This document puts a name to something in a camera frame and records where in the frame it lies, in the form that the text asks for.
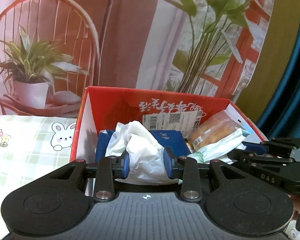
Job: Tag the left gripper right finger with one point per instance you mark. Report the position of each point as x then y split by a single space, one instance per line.
185 169

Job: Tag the white knotted cloth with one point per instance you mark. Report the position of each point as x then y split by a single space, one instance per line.
146 163

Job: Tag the printed living room backdrop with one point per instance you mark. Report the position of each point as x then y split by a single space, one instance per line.
52 50

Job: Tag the red strawberry cardboard box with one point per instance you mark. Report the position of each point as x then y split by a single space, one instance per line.
103 108

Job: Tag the blue white tissue pack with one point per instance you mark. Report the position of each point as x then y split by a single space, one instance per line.
171 139

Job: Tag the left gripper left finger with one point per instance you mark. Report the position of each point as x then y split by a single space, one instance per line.
108 170

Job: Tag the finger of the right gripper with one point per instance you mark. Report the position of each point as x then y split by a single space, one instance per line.
243 158
276 146

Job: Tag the green checked tablecloth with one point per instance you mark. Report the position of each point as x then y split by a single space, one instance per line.
26 152

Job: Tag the teal curtain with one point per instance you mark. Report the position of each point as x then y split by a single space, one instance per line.
281 118

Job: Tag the packaged bread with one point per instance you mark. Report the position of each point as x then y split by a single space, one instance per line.
216 127

